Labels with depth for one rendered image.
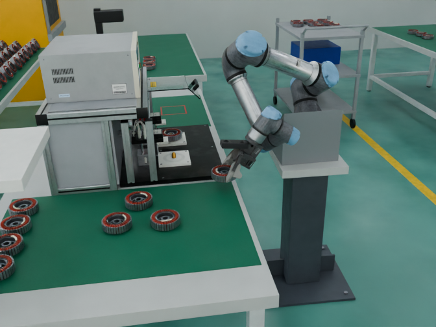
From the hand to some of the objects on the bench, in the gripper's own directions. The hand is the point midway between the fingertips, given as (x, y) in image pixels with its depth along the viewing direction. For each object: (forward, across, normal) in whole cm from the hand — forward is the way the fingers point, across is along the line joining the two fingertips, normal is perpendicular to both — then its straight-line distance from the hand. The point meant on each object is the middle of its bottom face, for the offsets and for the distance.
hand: (222, 174), depth 201 cm
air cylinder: (+23, +28, +25) cm, 44 cm away
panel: (+30, +40, +34) cm, 60 cm away
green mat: (+30, +105, +30) cm, 113 cm away
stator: (+26, -8, +26) cm, 38 cm away
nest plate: (+15, +52, +13) cm, 56 cm away
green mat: (+30, -24, +31) cm, 49 cm away
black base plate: (+18, +40, +13) cm, 46 cm away
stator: (+31, -23, +32) cm, 50 cm away
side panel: (+40, +8, +44) cm, 60 cm away
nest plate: (+15, +28, +13) cm, 34 cm away
